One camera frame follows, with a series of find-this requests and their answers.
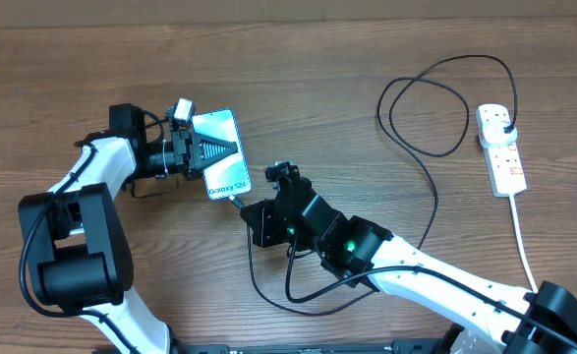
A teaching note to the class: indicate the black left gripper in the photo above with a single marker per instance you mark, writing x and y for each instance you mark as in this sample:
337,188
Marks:
190,151

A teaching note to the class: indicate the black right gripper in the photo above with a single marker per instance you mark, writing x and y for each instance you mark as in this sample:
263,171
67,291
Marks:
260,215

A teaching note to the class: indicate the blue Galaxy smartphone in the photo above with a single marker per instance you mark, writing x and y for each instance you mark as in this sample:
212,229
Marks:
224,166

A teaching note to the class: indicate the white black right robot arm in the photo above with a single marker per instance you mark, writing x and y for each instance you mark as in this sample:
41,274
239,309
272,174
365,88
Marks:
507,318

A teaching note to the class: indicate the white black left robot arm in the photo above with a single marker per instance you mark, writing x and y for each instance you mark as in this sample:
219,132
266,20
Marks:
76,260

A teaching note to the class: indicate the white charger plug adapter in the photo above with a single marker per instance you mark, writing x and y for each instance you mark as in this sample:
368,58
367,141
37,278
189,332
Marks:
495,134

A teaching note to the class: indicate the white power strip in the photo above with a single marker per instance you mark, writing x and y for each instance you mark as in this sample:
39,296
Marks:
504,164

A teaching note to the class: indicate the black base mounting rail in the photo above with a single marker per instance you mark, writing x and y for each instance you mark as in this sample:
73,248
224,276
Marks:
397,346

